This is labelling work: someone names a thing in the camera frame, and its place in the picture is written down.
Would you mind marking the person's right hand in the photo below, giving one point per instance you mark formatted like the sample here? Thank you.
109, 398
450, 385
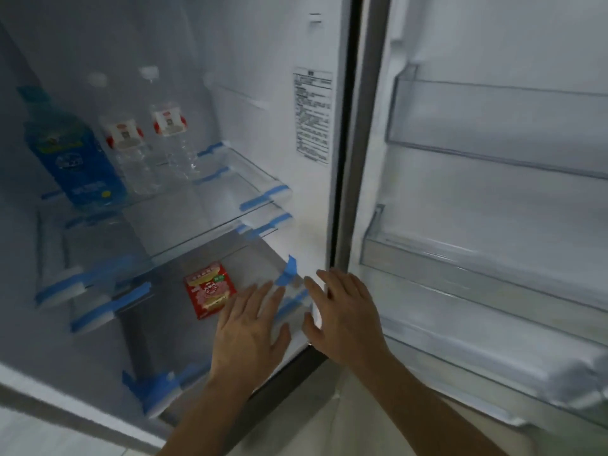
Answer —
346, 322

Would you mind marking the person's left hand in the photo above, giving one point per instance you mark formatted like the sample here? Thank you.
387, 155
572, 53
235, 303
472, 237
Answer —
247, 341

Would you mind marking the person's right little finger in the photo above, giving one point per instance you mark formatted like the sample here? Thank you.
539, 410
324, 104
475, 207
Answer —
370, 306

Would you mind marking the clear door bin with wrap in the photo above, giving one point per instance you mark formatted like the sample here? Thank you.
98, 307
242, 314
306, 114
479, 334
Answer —
498, 360

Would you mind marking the person's right thumb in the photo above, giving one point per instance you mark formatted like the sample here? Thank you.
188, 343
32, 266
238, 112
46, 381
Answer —
311, 330

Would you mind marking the person's right middle finger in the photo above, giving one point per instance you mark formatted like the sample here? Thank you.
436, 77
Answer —
332, 287

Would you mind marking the white refrigerator body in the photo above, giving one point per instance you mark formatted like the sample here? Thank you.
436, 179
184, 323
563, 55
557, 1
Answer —
247, 52

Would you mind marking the blue tape strips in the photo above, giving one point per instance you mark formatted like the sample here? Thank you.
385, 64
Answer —
263, 197

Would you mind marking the person's left forearm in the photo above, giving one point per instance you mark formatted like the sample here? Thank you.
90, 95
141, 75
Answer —
213, 417

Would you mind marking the clear water bottle red label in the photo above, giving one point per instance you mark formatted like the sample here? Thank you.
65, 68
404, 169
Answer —
171, 132
126, 147

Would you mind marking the person's left middle finger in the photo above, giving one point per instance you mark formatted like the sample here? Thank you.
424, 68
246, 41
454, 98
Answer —
256, 301

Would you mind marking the person's left little finger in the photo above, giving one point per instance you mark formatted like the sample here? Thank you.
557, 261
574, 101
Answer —
224, 322

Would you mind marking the white refrigerator door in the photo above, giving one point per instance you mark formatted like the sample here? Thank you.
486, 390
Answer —
475, 194

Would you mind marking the clear small door bin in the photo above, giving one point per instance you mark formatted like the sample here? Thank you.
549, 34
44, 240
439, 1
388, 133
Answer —
494, 123

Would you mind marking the person's left thumb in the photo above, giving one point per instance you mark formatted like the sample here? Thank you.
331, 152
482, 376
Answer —
282, 341

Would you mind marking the blue drink bottle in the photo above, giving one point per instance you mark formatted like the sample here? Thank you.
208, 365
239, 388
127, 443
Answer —
71, 156

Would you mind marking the clear wide door bin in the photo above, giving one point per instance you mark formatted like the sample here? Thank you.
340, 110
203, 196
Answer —
475, 275

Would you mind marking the person's right forearm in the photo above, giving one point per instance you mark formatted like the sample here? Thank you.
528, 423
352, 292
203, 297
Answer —
418, 408

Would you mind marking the short glass fridge shelf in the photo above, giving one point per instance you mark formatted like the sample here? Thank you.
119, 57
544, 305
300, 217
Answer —
209, 180

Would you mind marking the white printed label sticker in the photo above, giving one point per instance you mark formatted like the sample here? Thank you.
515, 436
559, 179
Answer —
312, 116

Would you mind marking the red snack packet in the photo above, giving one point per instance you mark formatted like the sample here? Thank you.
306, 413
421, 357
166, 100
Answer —
209, 289

